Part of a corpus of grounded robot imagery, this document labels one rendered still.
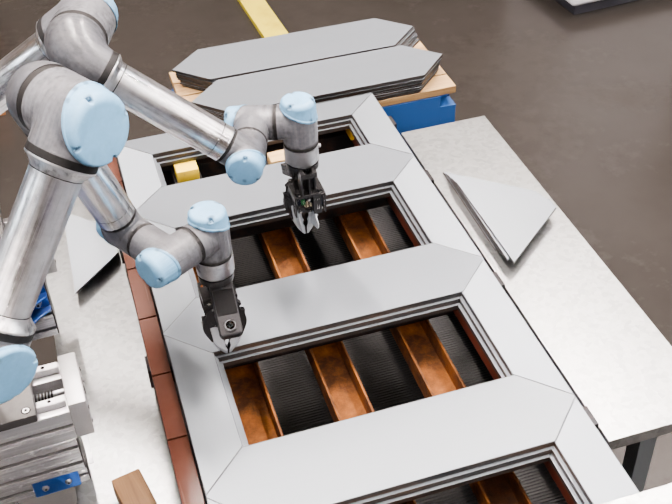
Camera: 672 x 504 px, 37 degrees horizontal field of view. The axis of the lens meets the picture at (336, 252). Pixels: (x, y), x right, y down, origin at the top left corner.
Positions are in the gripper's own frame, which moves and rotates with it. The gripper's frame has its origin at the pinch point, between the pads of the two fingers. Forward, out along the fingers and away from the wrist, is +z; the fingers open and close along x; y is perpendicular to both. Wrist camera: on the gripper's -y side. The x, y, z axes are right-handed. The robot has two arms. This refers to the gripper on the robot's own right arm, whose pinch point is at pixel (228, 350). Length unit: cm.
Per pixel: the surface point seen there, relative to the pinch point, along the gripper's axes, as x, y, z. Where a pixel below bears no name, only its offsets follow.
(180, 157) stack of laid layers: -5, 79, 3
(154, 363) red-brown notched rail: 15.2, 5.1, 3.7
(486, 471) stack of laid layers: -39, -44, 3
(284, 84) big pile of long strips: -40, 102, 1
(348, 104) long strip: -54, 85, 1
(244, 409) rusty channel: -1.5, -0.9, 18.1
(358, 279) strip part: -32.9, 13.0, 1.0
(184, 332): 7.6, 9.5, 1.1
